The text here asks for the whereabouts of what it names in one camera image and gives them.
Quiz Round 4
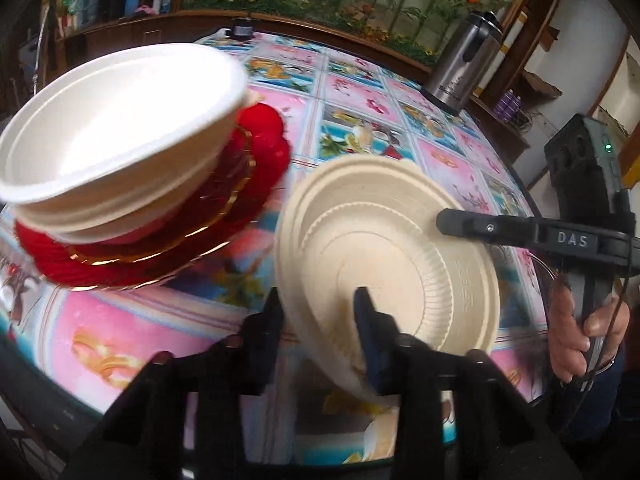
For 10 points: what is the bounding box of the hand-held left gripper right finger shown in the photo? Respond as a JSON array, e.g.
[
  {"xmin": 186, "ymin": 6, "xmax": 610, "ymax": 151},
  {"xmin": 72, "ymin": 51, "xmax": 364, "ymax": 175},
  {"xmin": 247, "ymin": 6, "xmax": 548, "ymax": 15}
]
[{"xmin": 353, "ymin": 286, "xmax": 556, "ymax": 480}]

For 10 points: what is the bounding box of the printed floral tablecloth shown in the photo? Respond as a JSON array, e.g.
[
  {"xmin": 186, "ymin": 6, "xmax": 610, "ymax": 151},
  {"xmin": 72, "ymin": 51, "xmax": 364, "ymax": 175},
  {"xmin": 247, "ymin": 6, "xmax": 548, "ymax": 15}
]
[{"xmin": 0, "ymin": 27, "xmax": 548, "ymax": 456}]

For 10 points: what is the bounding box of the person's right hand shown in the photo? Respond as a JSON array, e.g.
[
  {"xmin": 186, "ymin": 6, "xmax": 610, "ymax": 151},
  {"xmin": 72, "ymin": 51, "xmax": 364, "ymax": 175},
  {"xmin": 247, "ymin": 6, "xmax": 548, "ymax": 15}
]
[{"xmin": 549, "ymin": 277, "xmax": 632, "ymax": 377}]

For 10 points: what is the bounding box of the stainless steel thermos jug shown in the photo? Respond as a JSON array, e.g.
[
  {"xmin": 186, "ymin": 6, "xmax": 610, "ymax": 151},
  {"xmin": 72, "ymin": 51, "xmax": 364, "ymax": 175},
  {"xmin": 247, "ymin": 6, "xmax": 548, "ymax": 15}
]
[{"xmin": 419, "ymin": 9, "xmax": 504, "ymax": 117}]

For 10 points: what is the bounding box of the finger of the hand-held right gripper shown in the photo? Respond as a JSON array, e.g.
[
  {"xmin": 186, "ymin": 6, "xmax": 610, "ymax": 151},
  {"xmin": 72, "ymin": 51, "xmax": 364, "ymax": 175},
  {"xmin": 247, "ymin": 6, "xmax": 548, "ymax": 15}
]
[{"xmin": 436, "ymin": 208, "xmax": 542, "ymax": 257}]

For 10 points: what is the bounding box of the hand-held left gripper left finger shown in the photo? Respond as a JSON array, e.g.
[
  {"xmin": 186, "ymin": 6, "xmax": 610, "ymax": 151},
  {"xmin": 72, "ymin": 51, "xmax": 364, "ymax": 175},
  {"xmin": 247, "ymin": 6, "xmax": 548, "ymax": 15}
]
[{"xmin": 65, "ymin": 287, "xmax": 286, "ymax": 480}]

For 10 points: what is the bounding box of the small black device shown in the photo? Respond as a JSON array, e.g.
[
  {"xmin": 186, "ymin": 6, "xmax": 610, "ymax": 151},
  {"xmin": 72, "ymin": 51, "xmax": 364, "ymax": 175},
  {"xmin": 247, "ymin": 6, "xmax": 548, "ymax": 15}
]
[{"xmin": 228, "ymin": 16, "xmax": 256, "ymax": 42}]

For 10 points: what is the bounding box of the small red gold-rimmed plate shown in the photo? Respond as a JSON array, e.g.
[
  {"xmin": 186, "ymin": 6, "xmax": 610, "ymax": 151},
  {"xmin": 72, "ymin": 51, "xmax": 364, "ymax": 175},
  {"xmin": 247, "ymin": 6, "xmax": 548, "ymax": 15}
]
[{"xmin": 64, "ymin": 124, "xmax": 258, "ymax": 267}]

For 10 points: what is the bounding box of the large beige plastic bowl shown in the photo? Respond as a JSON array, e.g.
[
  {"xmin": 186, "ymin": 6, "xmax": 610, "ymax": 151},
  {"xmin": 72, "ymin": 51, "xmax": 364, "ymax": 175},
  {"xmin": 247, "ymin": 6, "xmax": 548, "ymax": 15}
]
[{"xmin": 274, "ymin": 154, "xmax": 502, "ymax": 407}]

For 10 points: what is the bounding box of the wooden shelf unit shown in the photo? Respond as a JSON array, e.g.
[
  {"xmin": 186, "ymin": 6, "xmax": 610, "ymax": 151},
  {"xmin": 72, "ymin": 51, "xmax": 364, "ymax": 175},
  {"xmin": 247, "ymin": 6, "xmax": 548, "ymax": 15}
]
[{"xmin": 470, "ymin": 0, "xmax": 573, "ymax": 161}]

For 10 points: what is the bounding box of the large red glass plate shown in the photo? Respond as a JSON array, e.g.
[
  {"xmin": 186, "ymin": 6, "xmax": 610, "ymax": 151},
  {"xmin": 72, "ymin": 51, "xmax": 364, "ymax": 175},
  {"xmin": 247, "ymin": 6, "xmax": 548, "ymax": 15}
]
[{"xmin": 14, "ymin": 102, "xmax": 293, "ymax": 292}]

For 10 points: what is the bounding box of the wooden sideboard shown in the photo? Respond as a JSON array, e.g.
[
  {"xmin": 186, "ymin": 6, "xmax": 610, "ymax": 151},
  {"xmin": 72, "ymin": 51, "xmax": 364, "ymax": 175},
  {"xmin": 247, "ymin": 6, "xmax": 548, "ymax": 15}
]
[{"xmin": 50, "ymin": 7, "xmax": 441, "ymax": 78}]

